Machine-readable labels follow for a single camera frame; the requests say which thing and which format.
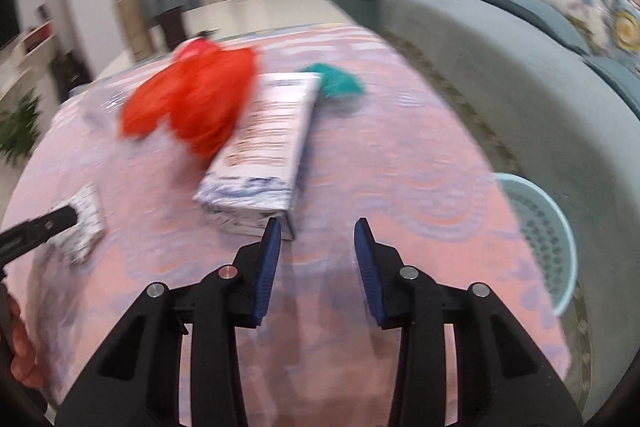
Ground long white printed box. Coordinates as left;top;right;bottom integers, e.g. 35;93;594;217
193;72;323;240

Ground red plastic bag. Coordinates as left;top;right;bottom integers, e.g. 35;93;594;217
120;38;258;160

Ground beige thermos bottle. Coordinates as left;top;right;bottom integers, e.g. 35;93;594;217
115;0;156;60

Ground pink patterned blanket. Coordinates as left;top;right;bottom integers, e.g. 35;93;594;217
0;24;573;427

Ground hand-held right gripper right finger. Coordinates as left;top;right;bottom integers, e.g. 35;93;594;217
354;217;583;427

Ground blue-grey sofa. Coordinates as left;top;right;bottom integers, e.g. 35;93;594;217
227;0;640;413

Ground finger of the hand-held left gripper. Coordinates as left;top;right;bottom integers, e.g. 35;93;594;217
0;204;79;265

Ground teal wrapper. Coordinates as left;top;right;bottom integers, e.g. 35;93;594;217
300;63;366;100

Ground green potted plant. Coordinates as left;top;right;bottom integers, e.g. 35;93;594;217
0;90;43;163

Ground dark brown cup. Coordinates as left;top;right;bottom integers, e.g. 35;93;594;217
152;4;186;53

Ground small white printed packet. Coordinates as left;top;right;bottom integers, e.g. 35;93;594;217
57;184;106;265

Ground white coffee table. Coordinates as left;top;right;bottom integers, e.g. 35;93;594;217
97;0;366;80

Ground person's left hand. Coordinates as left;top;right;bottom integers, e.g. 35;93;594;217
7;294;48;390

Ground light blue plastic basket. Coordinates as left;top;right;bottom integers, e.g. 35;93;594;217
492;172;578;315

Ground white shelf unit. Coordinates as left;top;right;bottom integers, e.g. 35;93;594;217
0;0;61;108

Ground blue pillow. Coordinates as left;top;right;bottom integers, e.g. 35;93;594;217
585;57;640;118
455;0;591;53

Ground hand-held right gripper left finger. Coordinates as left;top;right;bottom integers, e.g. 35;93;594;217
55;217;282;427

